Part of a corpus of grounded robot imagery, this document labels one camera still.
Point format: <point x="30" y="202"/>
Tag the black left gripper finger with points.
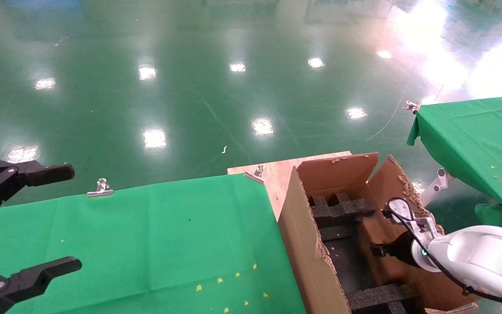
<point x="24" y="174"/>
<point x="28" y="279"/>

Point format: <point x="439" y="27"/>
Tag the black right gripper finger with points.
<point x="381" y="250"/>

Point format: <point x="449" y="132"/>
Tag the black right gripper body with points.
<point x="403" y="249"/>

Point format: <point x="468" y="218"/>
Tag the small cardboard box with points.
<point x="375" y="231"/>

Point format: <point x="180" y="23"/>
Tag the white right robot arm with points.
<point x="486" y="257"/>

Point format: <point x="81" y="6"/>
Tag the large open cardboard carton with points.
<point x="303" y="244"/>

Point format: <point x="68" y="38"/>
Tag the white metal table leg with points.
<point x="436" y="186"/>

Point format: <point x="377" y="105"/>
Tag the metal binder clip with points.
<point x="100" y="189"/>
<point x="412" y="106"/>
<point x="255" y="175"/>

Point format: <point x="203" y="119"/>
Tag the green table cloth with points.
<point x="124" y="240"/>
<point x="473" y="139"/>

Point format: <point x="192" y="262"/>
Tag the silver camera mount bracket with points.
<point x="425" y="226"/>

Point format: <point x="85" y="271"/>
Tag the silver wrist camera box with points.
<point x="402" y="210"/>

